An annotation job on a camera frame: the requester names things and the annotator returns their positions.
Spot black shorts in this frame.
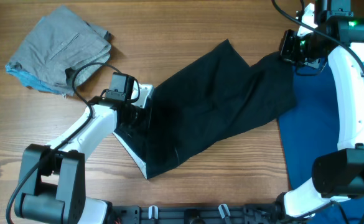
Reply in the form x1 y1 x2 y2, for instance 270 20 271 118
114 40 296 179

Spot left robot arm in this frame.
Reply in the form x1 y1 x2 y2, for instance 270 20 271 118
7 72 154 224

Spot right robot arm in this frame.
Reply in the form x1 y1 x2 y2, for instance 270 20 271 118
278 1 364 222

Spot blue shirt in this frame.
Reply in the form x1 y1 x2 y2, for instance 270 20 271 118
278 65 339 189

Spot folded grey shorts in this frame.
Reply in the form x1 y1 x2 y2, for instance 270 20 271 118
7 6 111 95

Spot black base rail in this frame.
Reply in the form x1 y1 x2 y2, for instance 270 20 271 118
107 203 278 224

